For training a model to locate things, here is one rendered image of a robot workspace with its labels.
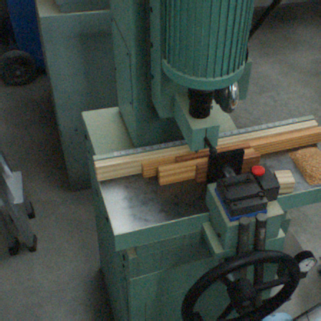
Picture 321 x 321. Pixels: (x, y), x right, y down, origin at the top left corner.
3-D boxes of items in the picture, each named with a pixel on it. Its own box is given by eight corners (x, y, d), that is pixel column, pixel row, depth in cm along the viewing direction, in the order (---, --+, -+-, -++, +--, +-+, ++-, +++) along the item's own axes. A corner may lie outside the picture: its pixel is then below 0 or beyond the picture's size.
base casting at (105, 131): (127, 280, 131) (127, 259, 125) (82, 134, 168) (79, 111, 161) (287, 238, 144) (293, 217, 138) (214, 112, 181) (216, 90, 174)
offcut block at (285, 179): (276, 193, 130) (279, 183, 127) (271, 181, 132) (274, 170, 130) (292, 192, 130) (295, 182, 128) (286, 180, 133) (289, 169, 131)
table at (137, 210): (123, 286, 115) (122, 270, 111) (95, 188, 135) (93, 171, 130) (362, 225, 133) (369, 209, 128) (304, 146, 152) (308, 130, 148)
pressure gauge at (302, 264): (293, 279, 147) (299, 261, 142) (286, 267, 150) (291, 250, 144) (313, 273, 149) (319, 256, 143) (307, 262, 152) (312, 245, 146)
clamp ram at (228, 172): (216, 200, 126) (219, 175, 119) (205, 180, 130) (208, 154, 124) (249, 193, 128) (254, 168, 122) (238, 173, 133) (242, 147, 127)
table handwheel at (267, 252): (314, 247, 111) (296, 316, 132) (272, 181, 123) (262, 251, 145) (183, 287, 104) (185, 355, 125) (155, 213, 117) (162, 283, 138)
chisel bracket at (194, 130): (190, 156, 124) (192, 130, 118) (173, 120, 133) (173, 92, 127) (218, 151, 126) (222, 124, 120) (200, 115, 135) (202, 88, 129)
